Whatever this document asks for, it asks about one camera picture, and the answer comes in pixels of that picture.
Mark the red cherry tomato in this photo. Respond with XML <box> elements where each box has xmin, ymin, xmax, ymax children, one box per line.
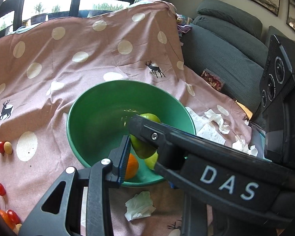
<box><xmin>6</xmin><ymin>209</ymin><xmax>21</xmax><ymax>225</ymax></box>
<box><xmin>0</xmin><ymin>141</ymin><xmax>5</xmax><ymax>156</ymax></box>

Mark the red cherry tomato lone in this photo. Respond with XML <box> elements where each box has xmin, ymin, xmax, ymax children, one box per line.
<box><xmin>0</xmin><ymin>183</ymin><xmax>6</xmax><ymax>197</ymax></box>

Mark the light green jujube fruit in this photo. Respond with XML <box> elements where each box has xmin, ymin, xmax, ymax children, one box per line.
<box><xmin>144</xmin><ymin>152</ymin><xmax>159</xmax><ymax>171</ymax></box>

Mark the dark green jujube fruit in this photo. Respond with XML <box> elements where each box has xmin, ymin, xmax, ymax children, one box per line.
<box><xmin>129</xmin><ymin>113</ymin><xmax>162</xmax><ymax>160</ymax></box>

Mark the orange tangerine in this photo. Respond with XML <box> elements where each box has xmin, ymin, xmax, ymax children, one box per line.
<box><xmin>0</xmin><ymin>210</ymin><xmax>15</xmax><ymax>230</ymax></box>
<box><xmin>124</xmin><ymin>153</ymin><xmax>139</xmax><ymax>181</ymax></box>

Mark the tan longan near edge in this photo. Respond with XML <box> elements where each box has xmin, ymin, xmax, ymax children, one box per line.
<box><xmin>13</xmin><ymin>224</ymin><xmax>22</xmax><ymax>235</ymax></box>

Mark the white tissues and receipt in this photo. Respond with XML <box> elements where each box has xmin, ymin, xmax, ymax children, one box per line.
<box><xmin>186</xmin><ymin>107</ymin><xmax>258</xmax><ymax>157</ymax></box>

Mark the crumpled white tissue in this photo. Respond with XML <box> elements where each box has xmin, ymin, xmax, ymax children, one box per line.
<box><xmin>124</xmin><ymin>191</ymin><xmax>156</xmax><ymax>222</ymax></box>

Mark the orange tangerine in bowl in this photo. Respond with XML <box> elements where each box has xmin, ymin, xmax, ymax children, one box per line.
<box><xmin>124</xmin><ymin>153</ymin><xmax>139</xmax><ymax>181</ymax></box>

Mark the tan longan fruit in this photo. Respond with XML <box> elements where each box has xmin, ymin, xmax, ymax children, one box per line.
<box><xmin>4</xmin><ymin>141</ymin><xmax>13</xmax><ymax>155</ymax></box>

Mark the snack packet on sofa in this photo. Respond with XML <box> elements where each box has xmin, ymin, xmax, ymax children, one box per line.
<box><xmin>201</xmin><ymin>69</ymin><xmax>224</xmax><ymax>91</ymax></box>

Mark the green plastic bowl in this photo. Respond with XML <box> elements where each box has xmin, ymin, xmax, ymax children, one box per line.
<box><xmin>66</xmin><ymin>80</ymin><xmax>195</xmax><ymax>186</ymax></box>

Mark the grey sofa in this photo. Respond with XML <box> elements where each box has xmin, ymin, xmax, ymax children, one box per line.
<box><xmin>182</xmin><ymin>0</ymin><xmax>283</xmax><ymax>128</ymax></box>

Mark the pink polka dot cloth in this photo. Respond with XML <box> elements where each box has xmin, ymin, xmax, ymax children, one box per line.
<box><xmin>0</xmin><ymin>0</ymin><xmax>253</xmax><ymax>236</ymax></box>

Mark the black camera box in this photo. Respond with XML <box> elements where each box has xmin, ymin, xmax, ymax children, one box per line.
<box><xmin>260</xmin><ymin>35</ymin><xmax>295</xmax><ymax>111</ymax></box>

